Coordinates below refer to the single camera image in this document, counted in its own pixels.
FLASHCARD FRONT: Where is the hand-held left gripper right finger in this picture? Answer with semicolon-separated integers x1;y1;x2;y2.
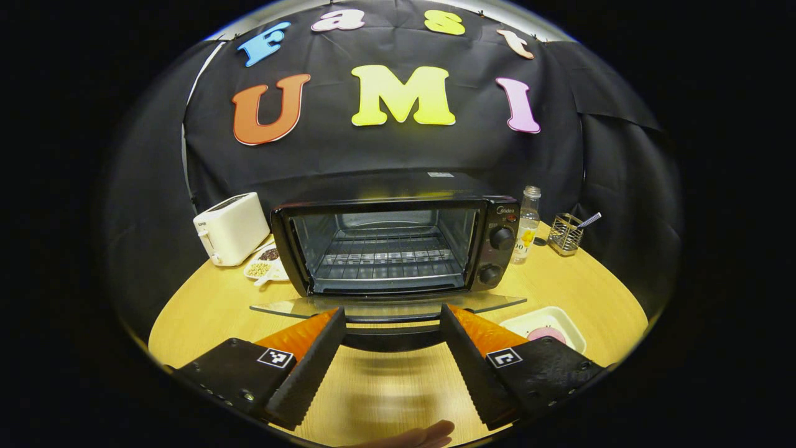
439;304;607;431

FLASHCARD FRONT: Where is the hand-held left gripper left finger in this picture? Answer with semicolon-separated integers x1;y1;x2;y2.
176;307;347;431

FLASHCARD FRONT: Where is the white toaster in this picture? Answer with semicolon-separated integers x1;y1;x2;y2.
193;192;271;268

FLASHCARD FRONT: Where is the pink round food slice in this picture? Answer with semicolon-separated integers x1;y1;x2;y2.
527;327;568;345

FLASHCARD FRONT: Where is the white dish of beans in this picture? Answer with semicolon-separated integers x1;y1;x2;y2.
243;243;290;282

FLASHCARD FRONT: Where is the black electric oven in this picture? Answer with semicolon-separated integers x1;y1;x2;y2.
250;171;528;353

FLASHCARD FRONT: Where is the white rectangular food tray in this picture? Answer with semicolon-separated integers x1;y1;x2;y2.
499;306;587;355

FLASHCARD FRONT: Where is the metal wire holder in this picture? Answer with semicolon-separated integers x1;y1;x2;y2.
548;213;585;257

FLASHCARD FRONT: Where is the clear glass bottle yellow label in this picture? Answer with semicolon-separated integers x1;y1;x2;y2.
511;185;542;265

